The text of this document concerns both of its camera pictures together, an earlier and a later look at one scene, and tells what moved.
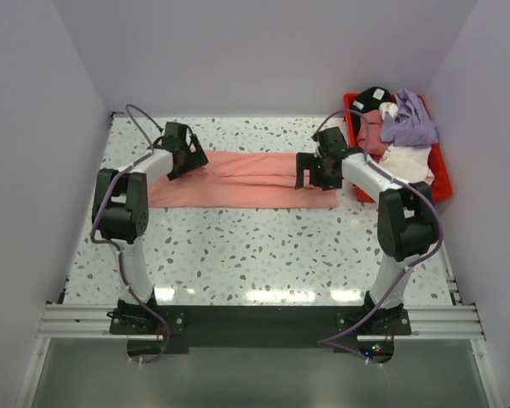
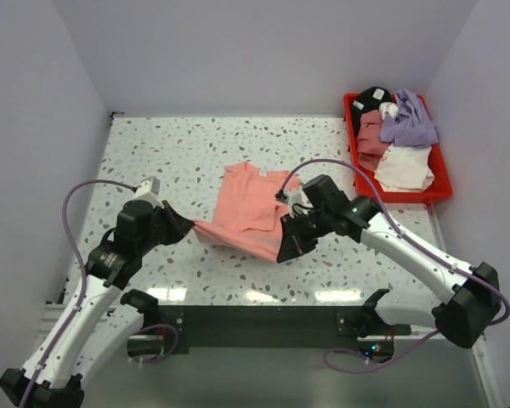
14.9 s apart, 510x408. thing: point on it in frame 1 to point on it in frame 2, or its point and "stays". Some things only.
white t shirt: x=406 y=165 stays
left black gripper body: x=191 y=161 to x=148 y=241
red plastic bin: x=442 y=185 stays
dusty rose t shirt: x=376 y=145 stays
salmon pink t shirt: x=241 y=179 to x=247 y=215
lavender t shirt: x=412 y=126 stays
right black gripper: x=307 y=161 to x=293 y=243
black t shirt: x=367 y=100 stays
